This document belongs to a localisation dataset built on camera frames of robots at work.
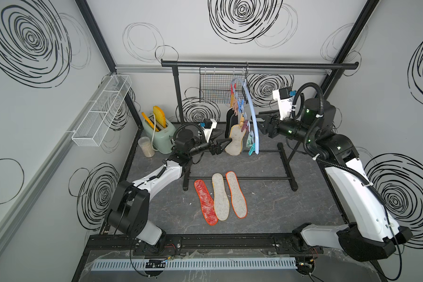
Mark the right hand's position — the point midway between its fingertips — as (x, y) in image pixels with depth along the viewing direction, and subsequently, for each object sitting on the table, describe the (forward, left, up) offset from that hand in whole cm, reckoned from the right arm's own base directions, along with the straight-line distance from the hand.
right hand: (258, 115), depth 58 cm
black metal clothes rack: (-7, +24, -12) cm, 28 cm away
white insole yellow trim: (+4, +6, -24) cm, 25 cm away
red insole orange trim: (-14, +18, -46) cm, 51 cm away
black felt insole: (+12, +7, -13) cm, 19 cm away
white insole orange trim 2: (-12, +3, -46) cm, 48 cm away
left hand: (+5, +9, -17) cm, 20 cm away
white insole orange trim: (-13, +11, -46) cm, 49 cm away
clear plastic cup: (+14, +53, -37) cm, 66 cm away
